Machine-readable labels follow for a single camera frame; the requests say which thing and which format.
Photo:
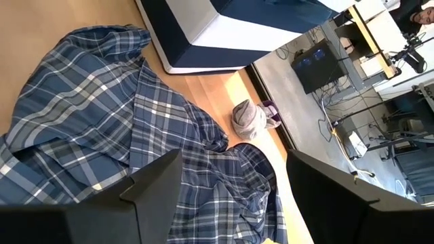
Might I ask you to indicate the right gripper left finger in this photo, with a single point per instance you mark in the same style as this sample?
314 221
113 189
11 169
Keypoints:
142 210

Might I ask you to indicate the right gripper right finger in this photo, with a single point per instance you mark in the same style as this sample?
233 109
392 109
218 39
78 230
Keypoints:
339 210

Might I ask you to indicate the blue plaid shirt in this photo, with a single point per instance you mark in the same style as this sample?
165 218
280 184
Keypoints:
84 101

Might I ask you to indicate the white power adapter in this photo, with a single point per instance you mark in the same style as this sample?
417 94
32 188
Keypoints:
356 144

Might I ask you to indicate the grey rolled sock pair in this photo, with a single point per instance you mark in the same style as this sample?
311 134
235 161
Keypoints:
249 118

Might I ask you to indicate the black floor box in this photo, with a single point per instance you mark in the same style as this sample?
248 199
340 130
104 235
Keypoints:
318 66

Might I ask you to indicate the navy striped fabric bin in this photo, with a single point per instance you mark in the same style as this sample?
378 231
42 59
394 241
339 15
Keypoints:
217 34

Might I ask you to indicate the person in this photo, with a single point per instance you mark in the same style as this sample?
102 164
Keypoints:
417 13

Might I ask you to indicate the black camera on tripod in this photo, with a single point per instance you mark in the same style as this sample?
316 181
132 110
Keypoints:
412 57

